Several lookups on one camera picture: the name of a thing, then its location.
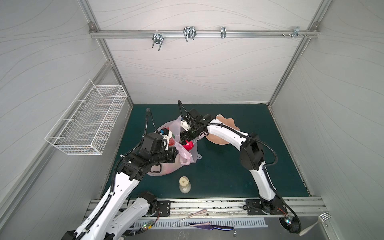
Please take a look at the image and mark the red dragon fruit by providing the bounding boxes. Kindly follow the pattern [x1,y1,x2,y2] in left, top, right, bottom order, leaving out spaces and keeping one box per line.
[182,141,195,151]

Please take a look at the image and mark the pink plastic bag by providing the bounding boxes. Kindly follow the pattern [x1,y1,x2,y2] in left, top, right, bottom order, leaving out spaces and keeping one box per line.
[147,115,206,177]

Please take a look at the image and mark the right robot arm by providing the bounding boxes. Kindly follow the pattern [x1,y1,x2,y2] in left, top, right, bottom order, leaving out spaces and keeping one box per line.
[178,101,302,234]

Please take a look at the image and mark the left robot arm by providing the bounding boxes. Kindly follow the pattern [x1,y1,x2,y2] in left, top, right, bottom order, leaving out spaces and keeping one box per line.
[62,128,179,240]

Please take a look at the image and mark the tan fruit plate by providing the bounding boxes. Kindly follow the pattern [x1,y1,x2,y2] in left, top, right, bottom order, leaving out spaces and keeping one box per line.
[206,115,242,150]

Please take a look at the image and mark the small beige bottle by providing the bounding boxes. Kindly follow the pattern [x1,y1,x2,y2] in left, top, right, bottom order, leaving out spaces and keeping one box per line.
[179,176,192,194]

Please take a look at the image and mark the pink clear tongs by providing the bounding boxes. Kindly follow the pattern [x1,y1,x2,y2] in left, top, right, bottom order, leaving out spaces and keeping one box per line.
[172,209,208,227]

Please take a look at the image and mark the middle metal hook clamp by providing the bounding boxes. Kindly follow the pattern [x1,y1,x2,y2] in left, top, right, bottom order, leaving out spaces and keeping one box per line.
[183,27,197,42]

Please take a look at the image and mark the metal hook clamp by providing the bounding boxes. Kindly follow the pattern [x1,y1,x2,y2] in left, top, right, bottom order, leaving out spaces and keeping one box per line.
[183,27,197,42]
[152,33,164,51]

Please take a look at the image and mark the left metal hook clamp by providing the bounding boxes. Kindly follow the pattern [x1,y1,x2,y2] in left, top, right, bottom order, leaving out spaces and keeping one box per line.
[152,33,164,51]

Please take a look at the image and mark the right silver fork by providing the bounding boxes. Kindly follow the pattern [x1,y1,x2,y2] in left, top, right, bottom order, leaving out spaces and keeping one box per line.
[299,212,332,237]

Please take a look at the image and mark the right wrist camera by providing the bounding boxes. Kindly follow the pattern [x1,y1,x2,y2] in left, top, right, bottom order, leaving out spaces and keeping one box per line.
[181,120,191,131]

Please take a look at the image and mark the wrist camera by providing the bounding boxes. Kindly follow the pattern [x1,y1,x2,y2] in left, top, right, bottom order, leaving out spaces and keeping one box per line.
[159,128,175,146]
[181,120,191,131]

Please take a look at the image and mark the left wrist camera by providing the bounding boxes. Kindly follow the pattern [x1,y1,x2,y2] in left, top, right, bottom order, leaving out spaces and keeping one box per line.
[159,128,175,146]

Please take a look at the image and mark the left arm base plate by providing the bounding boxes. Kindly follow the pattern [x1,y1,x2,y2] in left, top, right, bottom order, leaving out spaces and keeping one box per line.
[148,201,171,217]

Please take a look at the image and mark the white wire basket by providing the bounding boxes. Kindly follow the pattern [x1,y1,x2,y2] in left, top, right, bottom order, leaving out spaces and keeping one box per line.
[45,80,128,156]

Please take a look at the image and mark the purple handled knife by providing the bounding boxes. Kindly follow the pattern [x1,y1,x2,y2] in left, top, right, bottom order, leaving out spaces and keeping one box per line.
[189,222,235,231]

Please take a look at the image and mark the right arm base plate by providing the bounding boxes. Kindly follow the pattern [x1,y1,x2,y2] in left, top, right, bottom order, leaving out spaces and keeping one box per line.
[243,198,288,216]

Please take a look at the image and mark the small metal ring clamp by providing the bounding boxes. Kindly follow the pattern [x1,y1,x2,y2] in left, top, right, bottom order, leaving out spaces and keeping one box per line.
[221,27,227,39]

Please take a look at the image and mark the metal crossbar rail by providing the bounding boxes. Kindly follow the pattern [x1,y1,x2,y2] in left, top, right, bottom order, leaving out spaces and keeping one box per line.
[90,29,321,39]

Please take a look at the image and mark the right metal bracket clamp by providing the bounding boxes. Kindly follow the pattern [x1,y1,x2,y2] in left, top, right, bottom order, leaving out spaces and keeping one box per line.
[282,27,309,39]

